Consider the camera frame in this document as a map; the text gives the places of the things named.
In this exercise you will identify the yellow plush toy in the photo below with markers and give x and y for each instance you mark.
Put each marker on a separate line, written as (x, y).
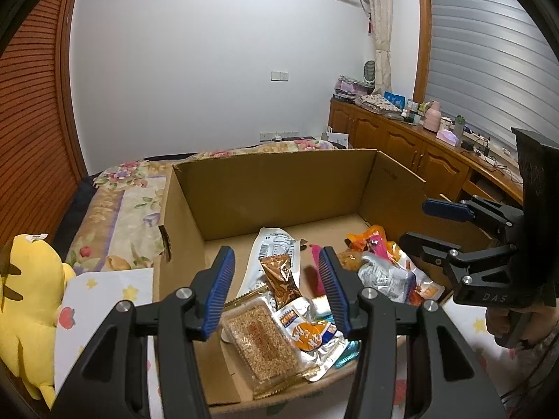
(30, 297)

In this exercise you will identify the brown cardboard box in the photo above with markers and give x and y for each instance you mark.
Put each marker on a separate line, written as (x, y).
(270, 196)

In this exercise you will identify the wooden louvred wardrobe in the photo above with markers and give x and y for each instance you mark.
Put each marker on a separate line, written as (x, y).
(39, 118)

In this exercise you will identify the bronze small packet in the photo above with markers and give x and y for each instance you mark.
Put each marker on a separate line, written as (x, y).
(279, 279)

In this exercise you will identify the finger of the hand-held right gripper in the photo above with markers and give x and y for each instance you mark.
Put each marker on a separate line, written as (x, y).
(441, 209)
(419, 244)

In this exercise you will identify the pink thermos jug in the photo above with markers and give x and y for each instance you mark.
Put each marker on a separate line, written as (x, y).
(431, 118)

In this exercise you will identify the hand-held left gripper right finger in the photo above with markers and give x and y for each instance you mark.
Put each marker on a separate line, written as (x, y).
(334, 288)

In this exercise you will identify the fruit print tablecloth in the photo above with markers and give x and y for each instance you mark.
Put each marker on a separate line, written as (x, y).
(100, 288)

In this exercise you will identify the white long snack packet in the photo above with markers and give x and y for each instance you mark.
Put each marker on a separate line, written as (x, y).
(275, 244)

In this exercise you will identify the white wall sockets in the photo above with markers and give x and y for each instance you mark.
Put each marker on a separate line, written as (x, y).
(279, 134)

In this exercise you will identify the white wall switch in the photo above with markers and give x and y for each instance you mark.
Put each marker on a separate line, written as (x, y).
(279, 75)

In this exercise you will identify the patterned curtain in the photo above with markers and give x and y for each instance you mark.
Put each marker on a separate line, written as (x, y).
(382, 30)

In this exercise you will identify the patterned folded cloth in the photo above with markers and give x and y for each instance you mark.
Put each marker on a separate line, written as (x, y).
(380, 102)

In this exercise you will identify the purple folded cloth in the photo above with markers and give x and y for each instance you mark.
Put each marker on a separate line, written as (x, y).
(349, 87)

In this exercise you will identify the white box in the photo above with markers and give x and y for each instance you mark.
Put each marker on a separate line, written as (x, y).
(338, 139)

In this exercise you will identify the sesame cake packet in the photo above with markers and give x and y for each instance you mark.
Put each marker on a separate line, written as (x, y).
(257, 336)

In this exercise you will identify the grey window blind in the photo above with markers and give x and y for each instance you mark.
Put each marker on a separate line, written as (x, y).
(489, 52)

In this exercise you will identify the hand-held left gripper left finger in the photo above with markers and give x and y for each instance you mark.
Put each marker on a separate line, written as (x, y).
(220, 288)

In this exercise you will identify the silver packet orange print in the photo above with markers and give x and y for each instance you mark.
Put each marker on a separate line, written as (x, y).
(310, 331)

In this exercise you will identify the wooden cabinet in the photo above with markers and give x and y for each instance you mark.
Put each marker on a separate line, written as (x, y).
(393, 139)

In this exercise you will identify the small white fan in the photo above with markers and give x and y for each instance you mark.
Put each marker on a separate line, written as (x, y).
(369, 70)

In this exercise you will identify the blue box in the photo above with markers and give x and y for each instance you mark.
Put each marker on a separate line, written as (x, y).
(394, 98)

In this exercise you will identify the pink tissue box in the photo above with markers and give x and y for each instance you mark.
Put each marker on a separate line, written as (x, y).
(448, 136)

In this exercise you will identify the pink packet brown meat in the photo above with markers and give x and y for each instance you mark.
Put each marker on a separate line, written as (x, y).
(315, 266)

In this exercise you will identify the silver foil packet grey print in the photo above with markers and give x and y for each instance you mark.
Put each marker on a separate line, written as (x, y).
(384, 277)

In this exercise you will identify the person's right hand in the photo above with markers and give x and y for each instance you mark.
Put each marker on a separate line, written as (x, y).
(495, 325)

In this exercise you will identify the orange snack packet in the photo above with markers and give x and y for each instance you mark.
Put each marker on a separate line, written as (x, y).
(364, 235)

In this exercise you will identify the floral quilt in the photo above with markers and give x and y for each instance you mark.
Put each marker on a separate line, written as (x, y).
(126, 200)

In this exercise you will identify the power strip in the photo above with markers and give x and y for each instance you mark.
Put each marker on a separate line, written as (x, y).
(480, 152)

